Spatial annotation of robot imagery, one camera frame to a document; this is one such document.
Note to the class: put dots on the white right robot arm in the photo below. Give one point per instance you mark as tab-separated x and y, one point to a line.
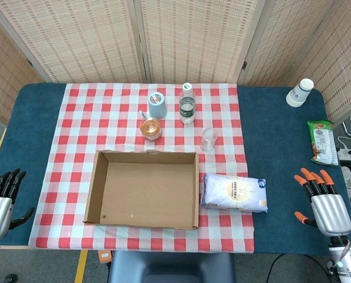
349	262

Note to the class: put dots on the clear plastic water bottle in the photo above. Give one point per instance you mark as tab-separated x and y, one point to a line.
187	109

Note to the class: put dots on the white blue tissue pack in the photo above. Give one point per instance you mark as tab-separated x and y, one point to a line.
234	193

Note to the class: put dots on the dark blue table cover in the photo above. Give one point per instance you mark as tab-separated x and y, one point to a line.
275	132

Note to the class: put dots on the orange lidded jar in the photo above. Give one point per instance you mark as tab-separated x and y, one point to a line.
150	129

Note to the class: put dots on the open brown cardboard box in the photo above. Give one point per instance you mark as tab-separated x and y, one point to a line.
145	188

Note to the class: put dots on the red white checkered tablecloth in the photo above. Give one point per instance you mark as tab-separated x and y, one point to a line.
75	132

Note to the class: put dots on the woven bamboo folding screen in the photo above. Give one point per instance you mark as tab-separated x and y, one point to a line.
83	41

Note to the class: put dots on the orange-tipped right robot hand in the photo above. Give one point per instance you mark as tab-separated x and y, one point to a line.
331	212

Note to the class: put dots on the clear plastic cup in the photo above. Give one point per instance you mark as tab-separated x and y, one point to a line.
208	141

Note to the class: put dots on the light blue upturned cup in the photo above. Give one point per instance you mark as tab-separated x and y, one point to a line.
157	107

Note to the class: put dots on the orange tag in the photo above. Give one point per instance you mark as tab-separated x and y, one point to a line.
104	256

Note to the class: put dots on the white power strip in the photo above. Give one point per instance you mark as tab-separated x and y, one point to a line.
343	154

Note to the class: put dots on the green snack bag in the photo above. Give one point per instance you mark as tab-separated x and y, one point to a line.
323	141

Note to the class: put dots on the stack of white paper cups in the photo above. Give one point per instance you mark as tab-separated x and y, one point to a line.
298	94

